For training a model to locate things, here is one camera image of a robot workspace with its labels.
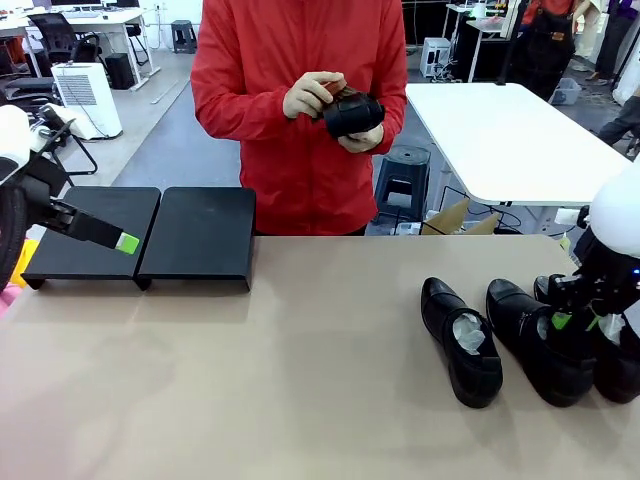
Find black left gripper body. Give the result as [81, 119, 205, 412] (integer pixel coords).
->
[29, 192, 84, 236]

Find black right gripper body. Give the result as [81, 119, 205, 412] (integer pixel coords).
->
[572, 272, 634, 316]

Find black leather dress shoe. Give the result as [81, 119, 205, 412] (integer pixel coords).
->
[312, 85, 386, 139]
[420, 277, 504, 409]
[533, 273, 640, 405]
[485, 278, 599, 408]

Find brown wooden shoe brush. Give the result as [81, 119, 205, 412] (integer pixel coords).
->
[319, 82, 364, 101]

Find person's left forearm red sleeve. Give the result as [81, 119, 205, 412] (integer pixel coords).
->
[372, 89, 409, 156]

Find person's right forearm red sleeve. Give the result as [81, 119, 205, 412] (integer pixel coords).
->
[192, 74, 291, 146]

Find black shoe stand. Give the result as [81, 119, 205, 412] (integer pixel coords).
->
[136, 186, 257, 293]
[20, 186, 162, 291]

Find person's right hand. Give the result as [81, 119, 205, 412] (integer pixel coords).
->
[283, 71, 346, 121]

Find person's left hand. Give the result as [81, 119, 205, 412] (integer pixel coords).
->
[337, 123, 385, 153]

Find pink cloth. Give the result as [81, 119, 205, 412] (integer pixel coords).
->
[0, 282, 26, 319]

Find white air purifier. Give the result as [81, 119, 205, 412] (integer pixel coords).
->
[51, 62, 124, 141]

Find brown cardboard box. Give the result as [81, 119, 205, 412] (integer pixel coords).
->
[418, 198, 501, 236]

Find black computer tower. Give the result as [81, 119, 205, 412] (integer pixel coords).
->
[104, 52, 136, 90]

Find large white table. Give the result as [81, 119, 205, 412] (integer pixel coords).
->
[403, 82, 640, 207]

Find seated person's grey leg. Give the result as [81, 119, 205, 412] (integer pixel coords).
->
[597, 94, 640, 159]

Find black mesh office chair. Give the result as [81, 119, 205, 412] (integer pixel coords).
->
[27, 12, 104, 76]

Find person in red jacket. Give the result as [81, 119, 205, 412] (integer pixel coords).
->
[189, 0, 409, 237]

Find white office desk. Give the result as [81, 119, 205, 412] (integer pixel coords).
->
[0, 7, 161, 91]

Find grey plastic bin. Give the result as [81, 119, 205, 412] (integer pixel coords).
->
[549, 77, 584, 106]

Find dark plastic stool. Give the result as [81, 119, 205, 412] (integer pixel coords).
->
[372, 144, 432, 224]

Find small grey stool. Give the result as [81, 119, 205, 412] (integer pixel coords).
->
[171, 19, 199, 54]

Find person in black apron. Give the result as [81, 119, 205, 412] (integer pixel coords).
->
[519, 0, 591, 101]

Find standing person dark trousers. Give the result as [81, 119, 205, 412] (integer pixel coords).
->
[592, 0, 640, 84]

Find white computer case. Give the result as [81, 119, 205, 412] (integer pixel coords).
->
[419, 37, 454, 79]

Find black braided left arm hose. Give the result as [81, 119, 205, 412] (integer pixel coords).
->
[0, 184, 29, 294]

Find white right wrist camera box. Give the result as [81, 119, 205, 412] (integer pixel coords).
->
[556, 205, 592, 230]

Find black panel white-frame desk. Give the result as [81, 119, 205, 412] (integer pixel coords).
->
[452, 4, 521, 84]

